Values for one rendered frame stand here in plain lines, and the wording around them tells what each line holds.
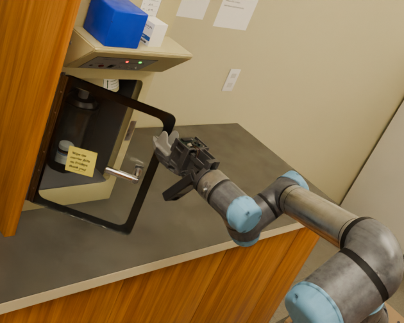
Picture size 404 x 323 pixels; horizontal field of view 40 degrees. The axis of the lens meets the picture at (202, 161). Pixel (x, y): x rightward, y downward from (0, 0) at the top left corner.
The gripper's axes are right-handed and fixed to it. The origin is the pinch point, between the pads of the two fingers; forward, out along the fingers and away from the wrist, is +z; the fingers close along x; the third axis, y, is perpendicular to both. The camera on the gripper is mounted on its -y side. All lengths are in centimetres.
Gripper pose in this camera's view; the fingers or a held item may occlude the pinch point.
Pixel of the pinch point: (156, 141)
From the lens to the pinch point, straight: 144.5
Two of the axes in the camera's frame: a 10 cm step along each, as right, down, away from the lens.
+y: 3.6, -8.2, -4.4
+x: -7.0, 0.8, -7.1
